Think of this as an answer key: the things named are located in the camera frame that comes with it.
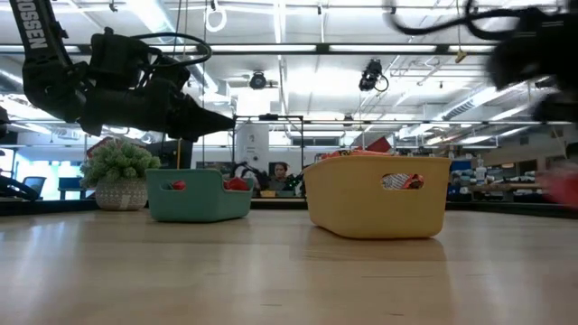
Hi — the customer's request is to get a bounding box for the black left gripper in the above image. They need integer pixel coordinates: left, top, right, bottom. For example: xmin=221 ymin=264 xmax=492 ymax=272
xmin=79 ymin=80 xmax=237 ymax=143

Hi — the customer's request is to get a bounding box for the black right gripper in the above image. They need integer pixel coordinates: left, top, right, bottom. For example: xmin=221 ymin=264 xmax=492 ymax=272
xmin=535 ymin=89 xmax=578 ymax=124

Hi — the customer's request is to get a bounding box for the light teal plastic basket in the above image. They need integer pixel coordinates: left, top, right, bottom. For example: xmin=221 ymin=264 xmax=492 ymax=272
xmin=144 ymin=169 xmax=256 ymax=223

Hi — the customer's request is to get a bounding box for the yellow plastic basket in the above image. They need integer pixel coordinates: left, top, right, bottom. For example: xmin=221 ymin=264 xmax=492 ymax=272
xmin=303 ymin=154 xmax=453 ymax=240

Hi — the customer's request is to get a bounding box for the black monitor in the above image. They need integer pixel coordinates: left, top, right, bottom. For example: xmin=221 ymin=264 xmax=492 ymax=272
xmin=144 ymin=137 xmax=195 ymax=171

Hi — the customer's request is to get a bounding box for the white cylindrical column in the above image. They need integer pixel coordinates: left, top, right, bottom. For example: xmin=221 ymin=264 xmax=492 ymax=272
xmin=235 ymin=123 xmax=271 ymax=180

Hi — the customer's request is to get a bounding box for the green artificial potted plant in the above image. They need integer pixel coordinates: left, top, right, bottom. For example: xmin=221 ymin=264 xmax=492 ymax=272
xmin=79 ymin=138 xmax=162 ymax=212

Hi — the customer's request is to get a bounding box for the wooden background table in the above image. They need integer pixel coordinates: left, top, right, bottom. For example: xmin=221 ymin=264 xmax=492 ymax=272
xmin=486 ymin=181 xmax=543 ymax=192

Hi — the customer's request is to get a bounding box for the person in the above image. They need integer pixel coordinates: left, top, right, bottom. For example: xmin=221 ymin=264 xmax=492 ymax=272
xmin=266 ymin=161 xmax=291 ymax=191

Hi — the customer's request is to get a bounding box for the white plastic bottle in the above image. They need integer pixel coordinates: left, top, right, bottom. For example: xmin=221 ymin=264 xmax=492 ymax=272
xmin=474 ymin=154 xmax=489 ymax=183

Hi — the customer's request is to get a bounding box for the dark blue bench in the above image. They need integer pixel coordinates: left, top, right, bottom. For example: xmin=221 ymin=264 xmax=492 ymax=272
xmin=57 ymin=176 xmax=88 ymax=200

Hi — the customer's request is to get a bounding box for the black office chair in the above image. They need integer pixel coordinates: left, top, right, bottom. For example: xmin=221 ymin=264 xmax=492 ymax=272
xmin=22 ymin=175 xmax=47 ymax=200

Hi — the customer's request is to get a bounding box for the red storage bin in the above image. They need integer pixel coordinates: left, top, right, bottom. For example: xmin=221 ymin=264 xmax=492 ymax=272
xmin=364 ymin=135 xmax=394 ymax=154

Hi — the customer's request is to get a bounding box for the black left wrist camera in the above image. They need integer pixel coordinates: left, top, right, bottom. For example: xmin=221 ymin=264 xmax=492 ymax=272
xmin=143 ymin=61 xmax=191 ymax=94

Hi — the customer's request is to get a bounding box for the black left wrist camera cable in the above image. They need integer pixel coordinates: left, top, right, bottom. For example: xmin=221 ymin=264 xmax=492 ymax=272
xmin=129 ymin=32 xmax=214 ymax=70

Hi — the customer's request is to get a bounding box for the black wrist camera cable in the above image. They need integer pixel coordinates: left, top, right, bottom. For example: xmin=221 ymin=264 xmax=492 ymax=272
xmin=382 ymin=0 xmax=538 ymax=42
xmin=129 ymin=32 xmax=214 ymax=70

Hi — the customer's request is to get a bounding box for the white hanging ring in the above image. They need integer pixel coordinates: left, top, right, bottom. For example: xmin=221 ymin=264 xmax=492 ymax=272
xmin=205 ymin=5 xmax=228 ymax=33

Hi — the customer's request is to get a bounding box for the black overhead frame bar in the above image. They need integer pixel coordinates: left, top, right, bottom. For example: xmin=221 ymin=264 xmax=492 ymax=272
xmin=0 ymin=42 xmax=578 ymax=57

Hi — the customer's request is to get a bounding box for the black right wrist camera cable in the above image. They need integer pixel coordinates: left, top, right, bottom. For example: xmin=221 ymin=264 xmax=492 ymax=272
xmin=382 ymin=0 xmax=538 ymax=42

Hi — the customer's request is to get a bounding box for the black curved hose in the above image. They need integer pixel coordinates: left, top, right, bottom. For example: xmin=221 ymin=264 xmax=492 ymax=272
xmin=0 ymin=174 xmax=41 ymax=202

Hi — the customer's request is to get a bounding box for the black overhead camera with cable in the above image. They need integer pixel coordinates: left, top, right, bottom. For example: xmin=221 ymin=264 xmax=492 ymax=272
xmin=358 ymin=58 xmax=390 ymax=93

